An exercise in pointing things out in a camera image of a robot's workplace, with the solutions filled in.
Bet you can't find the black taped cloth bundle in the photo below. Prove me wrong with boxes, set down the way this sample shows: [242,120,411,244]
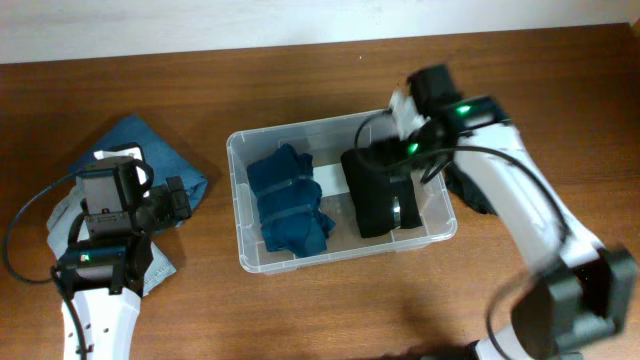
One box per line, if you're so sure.
[340,150,422,238]
[444,163,496,215]

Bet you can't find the navy blue taped cloth bundle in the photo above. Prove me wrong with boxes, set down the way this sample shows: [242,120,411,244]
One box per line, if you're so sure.
[247,143,335,258]

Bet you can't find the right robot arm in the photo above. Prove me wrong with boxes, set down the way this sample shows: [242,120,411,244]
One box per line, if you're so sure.
[372,64,638,359]

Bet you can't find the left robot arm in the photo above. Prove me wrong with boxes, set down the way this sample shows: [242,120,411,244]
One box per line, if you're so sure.
[50,156,192,359]

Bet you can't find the dark blue folded jeans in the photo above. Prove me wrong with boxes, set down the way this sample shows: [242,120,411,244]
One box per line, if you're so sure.
[68,115,208,210]

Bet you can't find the light grey folded jeans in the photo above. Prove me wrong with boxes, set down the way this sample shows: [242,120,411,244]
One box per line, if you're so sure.
[46,185,177,297]

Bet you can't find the white label in bin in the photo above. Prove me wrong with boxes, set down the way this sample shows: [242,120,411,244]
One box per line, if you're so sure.
[313,163,349,197]

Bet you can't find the clear plastic storage bin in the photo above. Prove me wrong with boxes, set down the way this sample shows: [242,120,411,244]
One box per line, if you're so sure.
[227,111,458,275]

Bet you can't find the left black camera cable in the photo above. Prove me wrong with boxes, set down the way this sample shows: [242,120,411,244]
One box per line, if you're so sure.
[2,169,96,360]

